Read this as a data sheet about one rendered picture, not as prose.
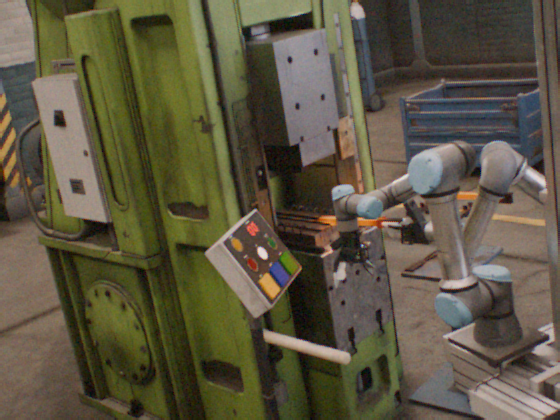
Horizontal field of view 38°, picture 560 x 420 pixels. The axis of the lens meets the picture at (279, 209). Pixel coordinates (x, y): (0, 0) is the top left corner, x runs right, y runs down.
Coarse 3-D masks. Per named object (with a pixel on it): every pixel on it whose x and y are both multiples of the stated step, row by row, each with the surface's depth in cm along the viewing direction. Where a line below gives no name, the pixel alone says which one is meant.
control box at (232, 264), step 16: (240, 224) 288; (256, 224) 296; (224, 240) 274; (240, 240) 282; (256, 240) 290; (208, 256) 276; (224, 256) 273; (240, 256) 277; (256, 256) 284; (272, 256) 292; (224, 272) 276; (240, 272) 274; (256, 272) 279; (240, 288) 276; (256, 288) 274; (256, 304) 276; (272, 304) 275
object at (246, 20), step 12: (240, 0) 310; (252, 0) 315; (264, 0) 319; (276, 0) 323; (288, 0) 327; (300, 0) 332; (240, 12) 310; (252, 12) 314; (264, 12) 319; (276, 12) 323; (288, 12) 328; (300, 12) 333; (252, 24) 315
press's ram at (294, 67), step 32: (288, 32) 333; (320, 32) 322; (256, 64) 314; (288, 64) 311; (320, 64) 324; (256, 96) 320; (288, 96) 313; (320, 96) 325; (288, 128) 314; (320, 128) 327
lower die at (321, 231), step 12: (276, 216) 357; (312, 216) 348; (288, 228) 345; (312, 228) 336; (324, 228) 334; (336, 228) 339; (288, 240) 342; (300, 240) 337; (312, 240) 332; (324, 240) 335
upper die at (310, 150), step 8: (320, 136) 327; (328, 136) 331; (296, 144) 320; (304, 144) 321; (312, 144) 324; (320, 144) 328; (328, 144) 331; (272, 152) 331; (280, 152) 328; (288, 152) 325; (296, 152) 322; (304, 152) 322; (312, 152) 325; (320, 152) 328; (328, 152) 332; (272, 160) 333; (280, 160) 329; (288, 160) 326; (296, 160) 323; (304, 160) 322; (312, 160) 325
